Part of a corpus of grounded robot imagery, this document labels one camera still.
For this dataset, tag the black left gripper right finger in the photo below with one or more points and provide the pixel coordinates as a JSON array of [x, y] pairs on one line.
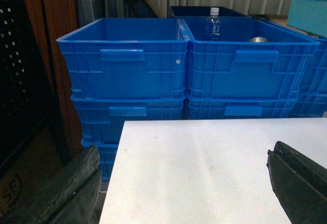
[[299, 184]]

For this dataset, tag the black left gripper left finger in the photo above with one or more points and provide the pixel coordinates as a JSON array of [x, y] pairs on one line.
[[69, 197]]

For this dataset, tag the lower left blue crate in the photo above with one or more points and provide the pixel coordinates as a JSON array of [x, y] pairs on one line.
[[102, 120]]

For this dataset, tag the blue crate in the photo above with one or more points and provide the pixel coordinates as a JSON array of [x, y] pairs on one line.
[[102, 120], [230, 68], [204, 109], [297, 61], [127, 58]]

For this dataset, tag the black perforated panel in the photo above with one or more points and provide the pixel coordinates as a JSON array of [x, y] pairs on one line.
[[26, 97]]

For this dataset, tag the upper right blue crate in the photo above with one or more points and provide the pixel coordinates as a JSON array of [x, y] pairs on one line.
[[297, 61]]

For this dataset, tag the lower middle blue crate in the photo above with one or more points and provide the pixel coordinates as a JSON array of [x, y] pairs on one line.
[[204, 109]]

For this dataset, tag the upper middle blue crate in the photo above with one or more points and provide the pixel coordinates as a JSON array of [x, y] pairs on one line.
[[230, 68]]

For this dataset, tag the upper left blue crate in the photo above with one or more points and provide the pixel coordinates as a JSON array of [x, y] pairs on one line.
[[127, 58]]

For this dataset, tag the silver metal can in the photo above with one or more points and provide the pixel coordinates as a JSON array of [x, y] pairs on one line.
[[258, 40]]

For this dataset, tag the teal storage box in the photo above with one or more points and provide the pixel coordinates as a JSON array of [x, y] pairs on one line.
[[308, 16]]

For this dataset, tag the clear water bottle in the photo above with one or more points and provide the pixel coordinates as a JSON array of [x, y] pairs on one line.
[[212, 25]]

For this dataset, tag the brown wooden boards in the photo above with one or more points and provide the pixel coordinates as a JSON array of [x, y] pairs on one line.
[[51, 19]]

